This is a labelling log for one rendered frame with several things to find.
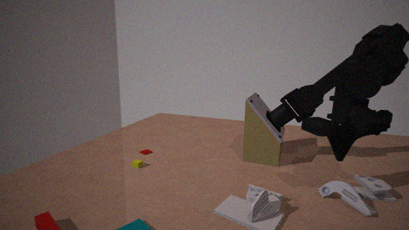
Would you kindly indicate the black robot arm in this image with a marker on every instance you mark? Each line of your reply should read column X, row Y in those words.
column 377, row 60

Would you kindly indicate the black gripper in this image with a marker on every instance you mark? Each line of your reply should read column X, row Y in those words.
column 341, row 137

